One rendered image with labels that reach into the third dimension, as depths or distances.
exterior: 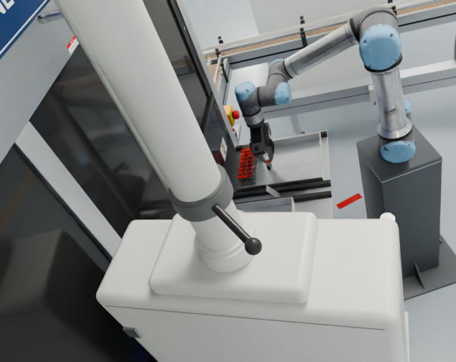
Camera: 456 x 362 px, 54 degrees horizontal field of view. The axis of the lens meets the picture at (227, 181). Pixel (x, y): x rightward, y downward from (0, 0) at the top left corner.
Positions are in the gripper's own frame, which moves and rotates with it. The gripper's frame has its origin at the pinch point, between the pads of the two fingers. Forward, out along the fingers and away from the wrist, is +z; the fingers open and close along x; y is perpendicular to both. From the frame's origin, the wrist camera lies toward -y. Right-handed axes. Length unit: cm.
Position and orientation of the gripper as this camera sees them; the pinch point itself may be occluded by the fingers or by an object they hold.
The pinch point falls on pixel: (267, 161)
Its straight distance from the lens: 180.2
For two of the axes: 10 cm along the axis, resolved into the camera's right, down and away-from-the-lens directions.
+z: 3.0, 6.8, 6.7
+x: -9.5, 1.3, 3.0
